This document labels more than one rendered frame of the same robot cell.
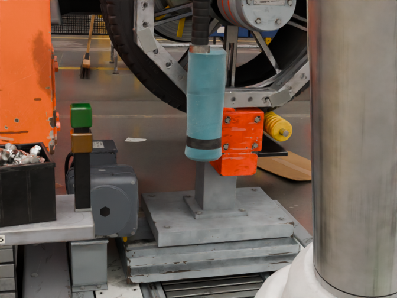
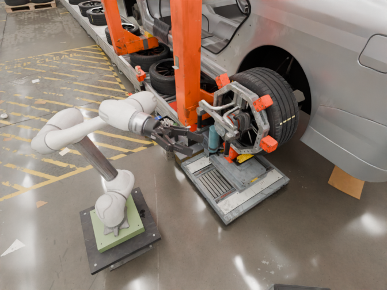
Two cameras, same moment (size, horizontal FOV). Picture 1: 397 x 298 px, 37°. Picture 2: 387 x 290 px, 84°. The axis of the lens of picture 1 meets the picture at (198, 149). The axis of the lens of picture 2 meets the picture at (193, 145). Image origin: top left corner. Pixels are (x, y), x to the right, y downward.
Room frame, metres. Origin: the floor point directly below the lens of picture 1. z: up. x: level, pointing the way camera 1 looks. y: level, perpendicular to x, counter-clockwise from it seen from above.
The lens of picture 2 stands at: (0.80, -1.23, 1.91)
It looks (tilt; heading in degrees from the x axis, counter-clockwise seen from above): 46 degrees down; 72
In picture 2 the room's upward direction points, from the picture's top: straight up
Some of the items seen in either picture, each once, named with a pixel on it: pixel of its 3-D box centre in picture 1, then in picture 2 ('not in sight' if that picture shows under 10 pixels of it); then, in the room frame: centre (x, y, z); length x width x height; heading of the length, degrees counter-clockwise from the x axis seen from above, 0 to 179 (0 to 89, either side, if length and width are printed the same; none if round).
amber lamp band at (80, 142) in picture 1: (81, 141); not in sight; (1.11, 0.23, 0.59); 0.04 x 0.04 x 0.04; 15
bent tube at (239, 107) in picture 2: not in sight; (236, 113); (1.43, -0.23, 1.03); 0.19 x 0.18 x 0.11; 15
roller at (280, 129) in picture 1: (266, 119); (249, 153); (1.65, -0.19, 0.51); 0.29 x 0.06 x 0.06; 15
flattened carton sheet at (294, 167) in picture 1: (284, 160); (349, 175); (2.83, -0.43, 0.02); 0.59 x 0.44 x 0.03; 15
